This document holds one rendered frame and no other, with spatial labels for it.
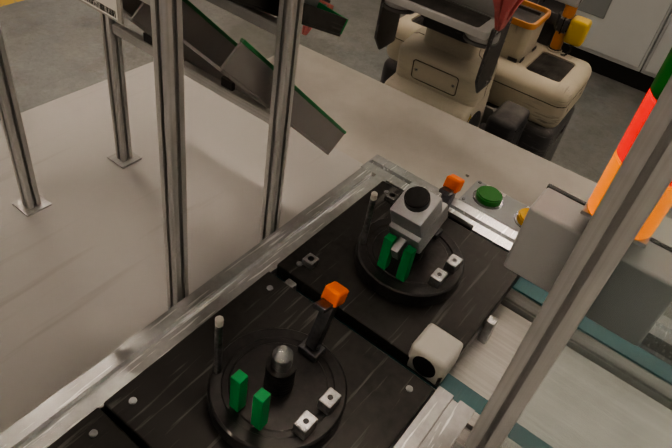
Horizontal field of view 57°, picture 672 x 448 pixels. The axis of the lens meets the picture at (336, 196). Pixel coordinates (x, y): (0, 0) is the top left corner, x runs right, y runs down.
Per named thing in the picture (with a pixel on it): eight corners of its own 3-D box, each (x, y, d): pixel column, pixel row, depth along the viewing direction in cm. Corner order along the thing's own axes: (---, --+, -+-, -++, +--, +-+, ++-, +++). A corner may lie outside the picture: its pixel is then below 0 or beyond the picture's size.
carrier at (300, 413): (267, 281, 77) (275, 207, 69) (430, 398, 67) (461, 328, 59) (103, 414, 61) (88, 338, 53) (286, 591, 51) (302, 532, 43)
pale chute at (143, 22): (208, 75, 104) (224, 54, 104) (255, 113, 98) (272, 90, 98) (79, -21, 80) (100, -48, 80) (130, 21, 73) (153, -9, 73)
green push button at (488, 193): (480, 191, 96) (484, 181, 95) (503, 203, 95) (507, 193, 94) (468, 202, 94) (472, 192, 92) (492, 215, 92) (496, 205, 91)
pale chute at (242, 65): (274, 113, 98) (291, 91, 98) (328, 155, 92) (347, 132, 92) (157, 22, 74) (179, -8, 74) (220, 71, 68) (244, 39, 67)
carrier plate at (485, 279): (380, 189, 93) (383, 179, 92) (522, 273, 84) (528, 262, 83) (275, 274, 78) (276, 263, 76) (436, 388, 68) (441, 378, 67)
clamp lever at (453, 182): (429, 222, 82) (452, 172, 79) (442, 229, 82) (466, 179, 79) (418, 227, 79) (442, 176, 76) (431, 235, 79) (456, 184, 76)
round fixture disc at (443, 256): (392, 211, 87) (395, 201, 86) (478, 263, 81) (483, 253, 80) (332, 263, 78) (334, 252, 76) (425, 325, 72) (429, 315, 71)
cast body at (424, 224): (418, 200, 77) (416, 168, 72) (448, 217, 76) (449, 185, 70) (379, 249, 74) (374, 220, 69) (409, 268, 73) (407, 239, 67)
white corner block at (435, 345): (423, 340, 73) (431, 319, 70) (456, 363, 71) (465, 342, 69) (402, 365, 70) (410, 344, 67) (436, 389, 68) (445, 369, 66)
